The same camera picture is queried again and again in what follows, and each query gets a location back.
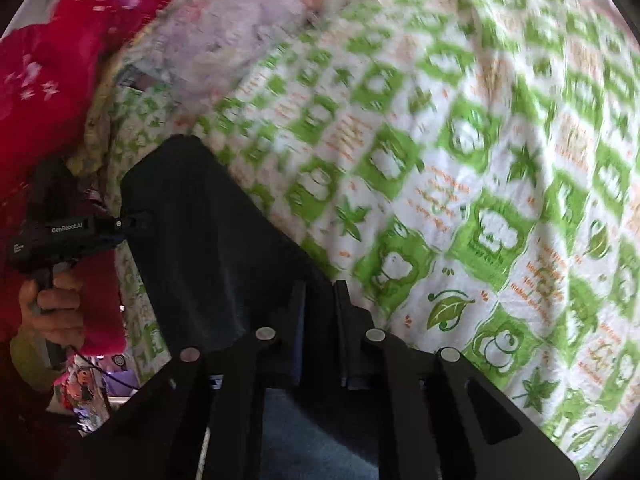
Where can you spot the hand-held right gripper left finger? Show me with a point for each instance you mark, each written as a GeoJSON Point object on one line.
{"type": "Point", "coordinates": [297, 330]}

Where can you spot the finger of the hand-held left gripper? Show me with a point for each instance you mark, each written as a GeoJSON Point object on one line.
{"type": "Point", "coordinates": [136, 221]}

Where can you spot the person's left forearm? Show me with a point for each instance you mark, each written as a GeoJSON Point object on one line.
{"type": "Point", "coordinates": [27, 360]}

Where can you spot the lavender floral cloth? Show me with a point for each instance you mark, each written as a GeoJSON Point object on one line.
{"type": "Point", "coordinates": [240, 25]}

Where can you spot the person's red clothing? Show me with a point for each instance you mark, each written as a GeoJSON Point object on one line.
{"type": "Point", "coordinates": [30, 435]}

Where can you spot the green frog printed bedsheet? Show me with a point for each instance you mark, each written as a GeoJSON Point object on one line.
{"type": "Point", "coordinates": [450, 210]}

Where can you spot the person's left hand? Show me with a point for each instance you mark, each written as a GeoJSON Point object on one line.
{"type": "Point", "coordinates": [57, 302]}

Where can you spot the pale yellow printed cloth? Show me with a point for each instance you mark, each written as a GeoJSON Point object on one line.
{"type": "Point", "coordinates": [95, 125]}

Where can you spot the colourful cartoon printed item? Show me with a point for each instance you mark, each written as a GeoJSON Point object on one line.
{"type": "Point", "coordinates": [80, 390]}

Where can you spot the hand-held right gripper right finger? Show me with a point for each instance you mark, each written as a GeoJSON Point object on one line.
{"type": "Point", "coordinates": [342, 340]}

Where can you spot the red floral blanket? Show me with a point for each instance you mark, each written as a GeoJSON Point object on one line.
{"type": "Point", "coordinates": [55, 60]}

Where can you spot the dark navy pants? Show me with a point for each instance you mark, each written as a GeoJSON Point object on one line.
{"type": "Point", "coordinates": [210, 240]}

